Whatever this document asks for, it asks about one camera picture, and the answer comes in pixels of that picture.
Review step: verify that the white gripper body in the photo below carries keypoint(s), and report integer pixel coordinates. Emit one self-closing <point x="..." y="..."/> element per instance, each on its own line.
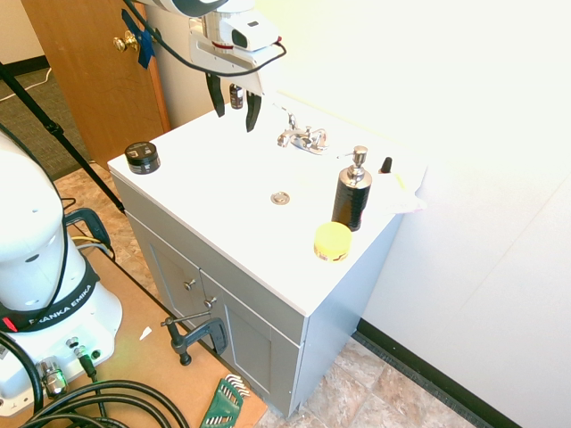
<point x="232" y="67"/>

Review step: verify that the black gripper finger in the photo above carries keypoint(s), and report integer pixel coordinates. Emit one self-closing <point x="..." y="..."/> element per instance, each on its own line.
<point x="217" y="96"/>
<point x="252" y="111"/>

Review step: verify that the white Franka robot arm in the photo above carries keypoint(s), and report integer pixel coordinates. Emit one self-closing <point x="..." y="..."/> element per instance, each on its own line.
<point x="31" y="249"/>

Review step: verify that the small dark brown bottle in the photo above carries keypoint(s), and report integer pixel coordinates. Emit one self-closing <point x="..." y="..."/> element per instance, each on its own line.
<point x="236" y="96"/>

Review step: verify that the chrome sink faucet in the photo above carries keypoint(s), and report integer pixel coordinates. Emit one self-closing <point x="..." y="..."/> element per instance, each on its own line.
<point x="302" y="137"/>

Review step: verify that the white vanity sink top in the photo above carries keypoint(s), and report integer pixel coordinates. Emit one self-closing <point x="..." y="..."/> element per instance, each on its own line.
<point x="250" y="196"/>

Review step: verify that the chrome sink drain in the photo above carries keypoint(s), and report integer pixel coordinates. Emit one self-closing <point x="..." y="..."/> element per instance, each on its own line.
<point x="280" y="198"/>

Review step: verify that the blue painter tape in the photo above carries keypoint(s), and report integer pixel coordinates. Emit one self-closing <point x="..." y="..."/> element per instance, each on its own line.
<point x="141" y="38"/>

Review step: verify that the black round jar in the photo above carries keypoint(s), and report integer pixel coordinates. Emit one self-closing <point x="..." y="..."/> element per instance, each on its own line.
<point x="143" y="157"/>

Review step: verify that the brass door knob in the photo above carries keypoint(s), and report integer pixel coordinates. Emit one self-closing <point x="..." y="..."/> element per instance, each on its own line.
<point x="125" y="43"/>

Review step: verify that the brown wooden door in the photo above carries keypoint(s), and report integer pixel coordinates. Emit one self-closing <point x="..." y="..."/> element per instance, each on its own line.
<point x="93" y="71"/>

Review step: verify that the black chrome soap dispenser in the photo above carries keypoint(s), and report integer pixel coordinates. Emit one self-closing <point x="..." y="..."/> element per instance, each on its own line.
<point x="352" y="191"/>

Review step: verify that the black dropper bottle cap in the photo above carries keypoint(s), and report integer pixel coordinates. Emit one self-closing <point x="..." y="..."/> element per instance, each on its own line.
<point x="386" y="165"/>

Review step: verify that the yellow round jar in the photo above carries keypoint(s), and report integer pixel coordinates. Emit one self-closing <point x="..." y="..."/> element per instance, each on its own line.
<point x="332" y="241"/>

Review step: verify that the black tripod leg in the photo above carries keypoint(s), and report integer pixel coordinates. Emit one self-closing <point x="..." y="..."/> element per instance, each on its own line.
<point x="58" y="134"/>

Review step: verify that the white folded cloth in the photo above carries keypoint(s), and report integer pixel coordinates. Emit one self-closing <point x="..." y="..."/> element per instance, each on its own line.
<point x="401" y="196"/>

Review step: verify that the black clamp behind robot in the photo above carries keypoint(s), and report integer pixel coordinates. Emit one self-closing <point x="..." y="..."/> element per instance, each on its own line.
<point x="91" y="225"/>

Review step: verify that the silver cabinet door knob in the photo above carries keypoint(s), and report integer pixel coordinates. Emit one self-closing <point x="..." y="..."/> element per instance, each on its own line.
<point x="209" y="302"/>
<point x="190" y="283"/>

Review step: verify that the grey vanity cabinet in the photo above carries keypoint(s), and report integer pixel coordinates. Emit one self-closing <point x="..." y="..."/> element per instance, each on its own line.
<point x="250" y="321"/>

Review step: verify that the black metal C-clamp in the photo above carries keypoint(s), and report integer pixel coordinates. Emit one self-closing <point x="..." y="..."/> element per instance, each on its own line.
<point x="196" y="334"/>

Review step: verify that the wooden base board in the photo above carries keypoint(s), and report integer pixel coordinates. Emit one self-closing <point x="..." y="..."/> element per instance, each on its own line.
<point x="147" y="339"/>

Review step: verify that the green hex key set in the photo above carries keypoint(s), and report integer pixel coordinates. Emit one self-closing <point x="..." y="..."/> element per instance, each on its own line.
<point x="223" y="403"/>

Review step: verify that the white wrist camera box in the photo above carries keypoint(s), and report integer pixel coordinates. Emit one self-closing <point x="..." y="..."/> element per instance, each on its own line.
<point x="251" y="32"/>

